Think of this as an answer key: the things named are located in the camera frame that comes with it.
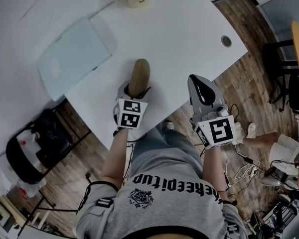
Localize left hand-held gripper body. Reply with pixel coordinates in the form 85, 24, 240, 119
113, 97, 149, 130

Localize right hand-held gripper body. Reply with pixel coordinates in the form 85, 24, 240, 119
188, 104, 237, 150

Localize tan oval pouch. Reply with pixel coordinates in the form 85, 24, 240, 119
128, 58, 151, 99

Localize person's left forearm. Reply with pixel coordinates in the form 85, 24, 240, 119
99, 127, 130, 191

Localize person's right forearm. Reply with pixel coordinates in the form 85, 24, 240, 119
201, 144, 226, 194

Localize person's blue jeans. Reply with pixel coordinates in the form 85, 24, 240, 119
133, 123, 204, 181

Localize white flat box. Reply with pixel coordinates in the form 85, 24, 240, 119
37, 16, 113, 102

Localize black metal chair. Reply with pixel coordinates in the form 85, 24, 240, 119
261, 38, 299, 114

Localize black bag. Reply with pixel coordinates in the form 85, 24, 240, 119
34, 108, 73, 164

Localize person's grey printed t-shirt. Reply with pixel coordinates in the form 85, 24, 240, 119
76, 148, 249, 239

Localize white bag with bottles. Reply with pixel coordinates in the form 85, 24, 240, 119
13, 129, 44, 174

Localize black folding chair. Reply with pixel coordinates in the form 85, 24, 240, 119
5, 103, 92, 185

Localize grey desk cable grommet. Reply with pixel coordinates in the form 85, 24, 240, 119
220, 35, 232, 47

